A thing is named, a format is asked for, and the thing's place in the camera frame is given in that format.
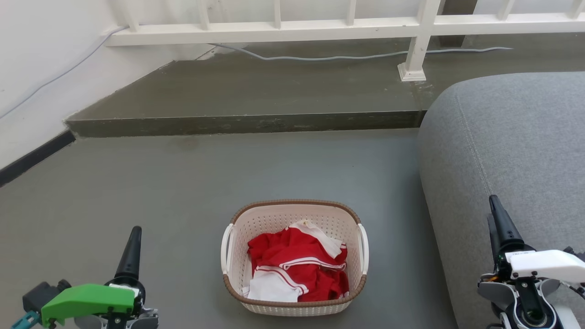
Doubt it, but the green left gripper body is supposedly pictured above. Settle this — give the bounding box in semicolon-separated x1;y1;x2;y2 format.
11;276;147;329

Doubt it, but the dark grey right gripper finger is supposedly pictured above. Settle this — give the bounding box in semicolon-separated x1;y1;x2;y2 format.
487;215;502;270
489;195;525;251

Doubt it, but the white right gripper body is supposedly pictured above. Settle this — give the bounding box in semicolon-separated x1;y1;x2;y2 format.
495;244;585;284

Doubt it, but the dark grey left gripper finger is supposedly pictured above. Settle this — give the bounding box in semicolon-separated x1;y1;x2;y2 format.
114;226;143;280

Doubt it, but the cream laundry basket brown rim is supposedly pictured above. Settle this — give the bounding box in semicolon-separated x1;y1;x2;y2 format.
221;199;369;317

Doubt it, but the grey fabric sofa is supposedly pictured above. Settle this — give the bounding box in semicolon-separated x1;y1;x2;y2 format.
417;72;585;329

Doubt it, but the black baseboard strip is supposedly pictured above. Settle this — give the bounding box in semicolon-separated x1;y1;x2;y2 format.
0;129;77;188

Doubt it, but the raised concrete step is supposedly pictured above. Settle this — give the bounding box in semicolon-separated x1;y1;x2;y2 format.
64;34;585;138

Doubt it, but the white wooden railing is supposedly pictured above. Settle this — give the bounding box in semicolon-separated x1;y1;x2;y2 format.
105;0;585;83

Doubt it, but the grey cable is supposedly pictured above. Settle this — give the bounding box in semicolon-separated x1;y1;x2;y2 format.
209;43;513;62
0;25;130;119

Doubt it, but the dark brown post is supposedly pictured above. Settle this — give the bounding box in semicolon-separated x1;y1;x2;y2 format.
440;0;479;47

